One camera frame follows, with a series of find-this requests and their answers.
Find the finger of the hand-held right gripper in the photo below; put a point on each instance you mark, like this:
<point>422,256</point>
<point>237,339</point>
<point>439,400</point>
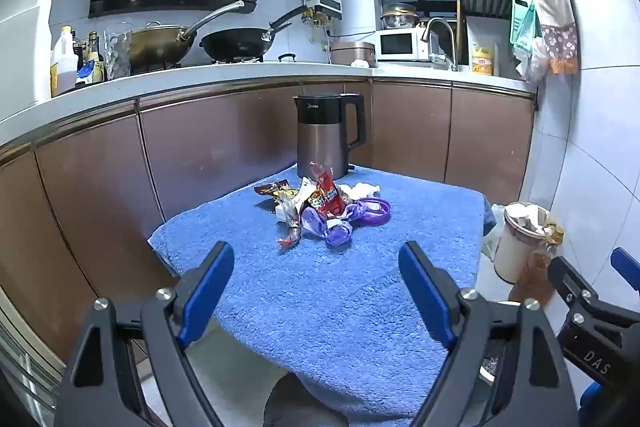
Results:
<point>567,279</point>
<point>626,269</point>

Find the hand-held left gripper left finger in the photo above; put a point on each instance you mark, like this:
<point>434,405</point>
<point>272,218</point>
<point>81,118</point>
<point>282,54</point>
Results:
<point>210,289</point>

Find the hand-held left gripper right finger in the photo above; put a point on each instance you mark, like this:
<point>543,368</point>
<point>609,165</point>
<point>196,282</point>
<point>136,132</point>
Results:
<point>425,297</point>

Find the small red wrapper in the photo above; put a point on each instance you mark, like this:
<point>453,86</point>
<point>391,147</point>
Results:
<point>289,239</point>

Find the silver wrapper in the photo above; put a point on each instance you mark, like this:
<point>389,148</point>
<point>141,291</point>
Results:
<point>290,207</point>

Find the brown snack wrapper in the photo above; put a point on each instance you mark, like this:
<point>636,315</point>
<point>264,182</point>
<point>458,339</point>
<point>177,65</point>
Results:
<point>270,189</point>

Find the white tissue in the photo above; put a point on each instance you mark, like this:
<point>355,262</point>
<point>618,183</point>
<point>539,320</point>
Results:
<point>360,189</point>

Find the purple foil wrapper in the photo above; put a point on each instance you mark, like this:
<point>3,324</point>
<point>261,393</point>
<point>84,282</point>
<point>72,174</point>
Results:
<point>320,224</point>

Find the red snack wrapper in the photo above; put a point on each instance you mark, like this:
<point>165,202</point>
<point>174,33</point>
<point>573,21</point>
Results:
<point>327,197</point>

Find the cream trash can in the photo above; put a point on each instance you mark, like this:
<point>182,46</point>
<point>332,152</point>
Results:
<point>512,247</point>

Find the amber oil bottle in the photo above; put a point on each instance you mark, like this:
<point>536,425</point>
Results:
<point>535,272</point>

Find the blue terry towel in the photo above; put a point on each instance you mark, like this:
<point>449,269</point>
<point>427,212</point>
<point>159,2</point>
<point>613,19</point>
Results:
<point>325,307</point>

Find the brown base cabinets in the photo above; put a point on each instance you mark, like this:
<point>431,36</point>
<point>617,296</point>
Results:
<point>210,147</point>

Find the brown electric kettle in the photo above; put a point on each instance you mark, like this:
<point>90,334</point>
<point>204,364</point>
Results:
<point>320,137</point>

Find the white plastic bags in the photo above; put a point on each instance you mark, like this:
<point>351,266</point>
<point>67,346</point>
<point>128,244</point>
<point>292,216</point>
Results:
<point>532,62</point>

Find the yellow packet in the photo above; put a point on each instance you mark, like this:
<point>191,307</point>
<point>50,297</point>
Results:
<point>482,61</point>

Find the black frying pan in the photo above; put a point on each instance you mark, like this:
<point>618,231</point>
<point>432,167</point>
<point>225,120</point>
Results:
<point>232,44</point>

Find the steel wok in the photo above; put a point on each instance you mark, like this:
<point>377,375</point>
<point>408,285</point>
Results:
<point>157,44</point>

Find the white microwave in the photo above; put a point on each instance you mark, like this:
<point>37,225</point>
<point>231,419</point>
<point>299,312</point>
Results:
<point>400,46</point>

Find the patterned glass jar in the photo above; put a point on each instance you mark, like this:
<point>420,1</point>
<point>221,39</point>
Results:
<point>118,52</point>

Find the pink rice cooker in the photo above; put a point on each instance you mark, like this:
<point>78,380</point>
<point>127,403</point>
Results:
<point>352,53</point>

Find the green hanging bag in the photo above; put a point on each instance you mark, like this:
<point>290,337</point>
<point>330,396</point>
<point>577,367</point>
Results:
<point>522,24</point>

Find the dark glass bottle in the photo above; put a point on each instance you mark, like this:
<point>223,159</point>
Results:
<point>92,57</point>

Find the steel faucet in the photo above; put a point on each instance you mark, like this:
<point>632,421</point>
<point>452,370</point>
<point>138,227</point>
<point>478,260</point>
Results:
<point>450,37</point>

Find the white jug yellow cap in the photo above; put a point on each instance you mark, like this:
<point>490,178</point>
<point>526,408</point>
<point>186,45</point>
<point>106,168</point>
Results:
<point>62,67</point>

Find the gold lidded pot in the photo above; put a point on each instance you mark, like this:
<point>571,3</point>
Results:
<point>400,14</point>

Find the white tall appliance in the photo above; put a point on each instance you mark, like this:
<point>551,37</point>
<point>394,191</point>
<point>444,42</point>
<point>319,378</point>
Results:
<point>25,32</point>

